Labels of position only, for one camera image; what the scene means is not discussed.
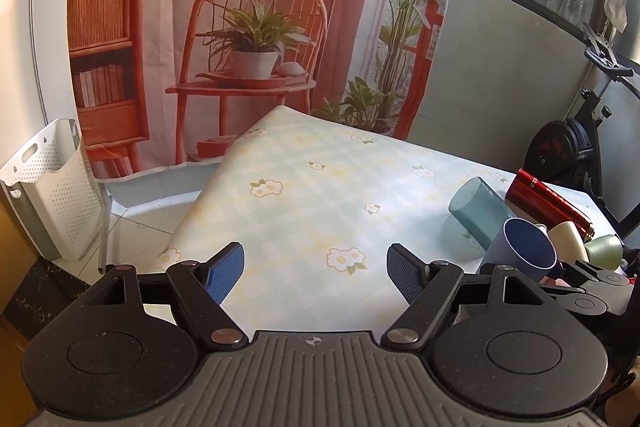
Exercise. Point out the black exercise bike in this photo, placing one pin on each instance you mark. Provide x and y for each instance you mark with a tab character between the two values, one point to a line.
575	147

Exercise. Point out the printed wall cloth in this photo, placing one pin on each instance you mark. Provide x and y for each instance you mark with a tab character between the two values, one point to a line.
260	32

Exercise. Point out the white perforated laundry basket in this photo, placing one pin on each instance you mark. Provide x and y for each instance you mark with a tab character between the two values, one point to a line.
55	202

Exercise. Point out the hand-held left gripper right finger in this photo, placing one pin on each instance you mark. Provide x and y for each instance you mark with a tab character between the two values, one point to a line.
403	271

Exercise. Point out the translucent teal cup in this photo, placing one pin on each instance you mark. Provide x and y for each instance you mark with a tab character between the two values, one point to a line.
477	213

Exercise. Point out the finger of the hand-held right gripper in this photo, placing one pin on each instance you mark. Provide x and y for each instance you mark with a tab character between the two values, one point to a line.
595	297

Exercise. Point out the cream cup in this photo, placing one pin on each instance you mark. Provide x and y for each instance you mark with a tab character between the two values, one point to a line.
567	241

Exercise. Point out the white cabinet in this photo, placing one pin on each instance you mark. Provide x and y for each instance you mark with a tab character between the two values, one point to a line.
30	57

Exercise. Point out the blue cup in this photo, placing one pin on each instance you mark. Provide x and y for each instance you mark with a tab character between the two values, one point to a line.
520	252

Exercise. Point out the pale green cup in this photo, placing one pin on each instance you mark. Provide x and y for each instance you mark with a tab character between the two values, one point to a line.
605	250

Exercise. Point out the floral checked tablecloth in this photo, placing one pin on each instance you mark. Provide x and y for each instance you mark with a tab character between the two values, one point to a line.
310	207

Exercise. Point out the red cylindrical bottle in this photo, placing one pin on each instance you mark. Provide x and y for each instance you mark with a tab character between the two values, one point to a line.
547	202

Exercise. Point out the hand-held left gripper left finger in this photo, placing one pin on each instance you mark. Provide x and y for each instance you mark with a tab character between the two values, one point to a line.
226	271

